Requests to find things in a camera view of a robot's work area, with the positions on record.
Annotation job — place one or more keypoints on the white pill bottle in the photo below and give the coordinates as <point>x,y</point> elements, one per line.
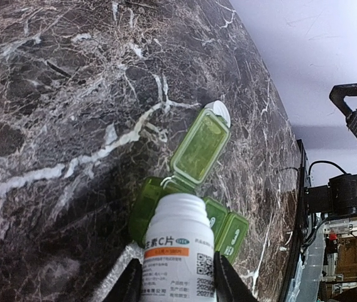
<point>179,252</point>

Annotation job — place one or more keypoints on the green weekly pill organizer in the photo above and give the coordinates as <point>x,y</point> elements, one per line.
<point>190,166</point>

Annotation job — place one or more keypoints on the white pill bottle cap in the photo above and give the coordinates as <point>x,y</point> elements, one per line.
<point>220,109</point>

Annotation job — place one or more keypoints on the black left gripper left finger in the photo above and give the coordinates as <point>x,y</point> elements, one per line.
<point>128,286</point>

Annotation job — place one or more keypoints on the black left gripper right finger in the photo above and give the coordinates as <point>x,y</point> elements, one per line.
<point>228,284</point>

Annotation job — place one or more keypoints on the black front table rail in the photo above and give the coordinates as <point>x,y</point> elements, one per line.
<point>297,237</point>

